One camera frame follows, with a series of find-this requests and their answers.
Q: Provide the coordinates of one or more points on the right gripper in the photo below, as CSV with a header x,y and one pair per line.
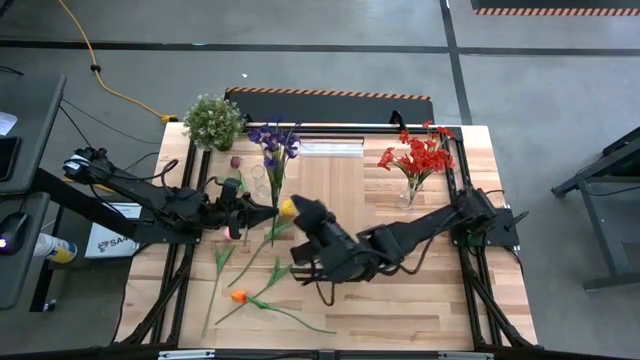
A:
x,y
335,255

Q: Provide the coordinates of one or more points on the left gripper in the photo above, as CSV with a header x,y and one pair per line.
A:
x,y
232,210

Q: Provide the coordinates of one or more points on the yellow artificial tulip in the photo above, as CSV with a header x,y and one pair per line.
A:
x,y
287,209

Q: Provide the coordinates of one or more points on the dark purple artificial tulip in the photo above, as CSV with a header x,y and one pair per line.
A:
x,y
235,162

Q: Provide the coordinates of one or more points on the pink artificial tulip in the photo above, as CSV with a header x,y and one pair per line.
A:
x,y
220,257

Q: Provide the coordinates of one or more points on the purple artificial flower bunch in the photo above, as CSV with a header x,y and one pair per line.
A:
x,y
276,145

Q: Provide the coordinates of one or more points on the red artificial flower bunch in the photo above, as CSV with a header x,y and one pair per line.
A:
x,y
387,159
440,157

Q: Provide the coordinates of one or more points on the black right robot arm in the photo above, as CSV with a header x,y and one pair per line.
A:
x,y
415,227

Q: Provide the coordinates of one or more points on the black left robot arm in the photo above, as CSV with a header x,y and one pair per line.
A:
x,y
145,192

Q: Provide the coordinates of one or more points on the clear glass vase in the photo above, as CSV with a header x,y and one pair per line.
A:
x,y
404,202
259,180

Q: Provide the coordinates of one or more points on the orange tulip flower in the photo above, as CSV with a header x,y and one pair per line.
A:
x,y
277,274

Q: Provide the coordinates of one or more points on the translucent plastic strip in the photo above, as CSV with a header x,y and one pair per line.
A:
x,y
335,149

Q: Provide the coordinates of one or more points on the orange artificial tulip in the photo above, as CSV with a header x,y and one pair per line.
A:
x,y
239,296

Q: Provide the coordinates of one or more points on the black table clamp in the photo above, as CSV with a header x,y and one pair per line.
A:
x,y
397,119
246,120

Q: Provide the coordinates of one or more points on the potted green leafy plant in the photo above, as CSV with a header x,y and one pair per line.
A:
x,y
214,122

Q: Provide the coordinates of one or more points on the black striped-edge floor mat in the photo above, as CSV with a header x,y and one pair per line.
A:
x,y
550,4
325,107

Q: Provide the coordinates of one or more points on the white printed box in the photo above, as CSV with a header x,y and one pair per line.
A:
x,y
107,245

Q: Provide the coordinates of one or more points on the black desk support beam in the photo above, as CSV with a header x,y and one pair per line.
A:
x,y
85,205

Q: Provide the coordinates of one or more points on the white and yellow spray can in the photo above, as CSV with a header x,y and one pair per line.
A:
x,y
55,248

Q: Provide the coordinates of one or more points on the grey desk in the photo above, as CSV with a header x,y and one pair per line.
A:
x,y
30,125

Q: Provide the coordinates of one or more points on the black computer mouse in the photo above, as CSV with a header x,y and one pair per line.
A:
x,y
14,232

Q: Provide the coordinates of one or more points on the black phone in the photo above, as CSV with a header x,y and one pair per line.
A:
x,y
7,157

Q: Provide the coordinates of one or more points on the white paper sheet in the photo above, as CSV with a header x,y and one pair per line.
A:
x,y
6,123

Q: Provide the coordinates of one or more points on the grey metal table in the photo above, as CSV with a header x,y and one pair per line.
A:
x,y
605,235

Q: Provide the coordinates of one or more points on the black aluminium table frame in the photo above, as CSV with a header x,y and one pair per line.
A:
x,y
350,130

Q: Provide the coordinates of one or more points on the black horizontal frame beam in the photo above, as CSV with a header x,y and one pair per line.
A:
x,y
320,356

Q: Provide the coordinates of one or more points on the silver metal bracket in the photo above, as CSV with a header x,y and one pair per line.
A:
x,y
465,356
185,355

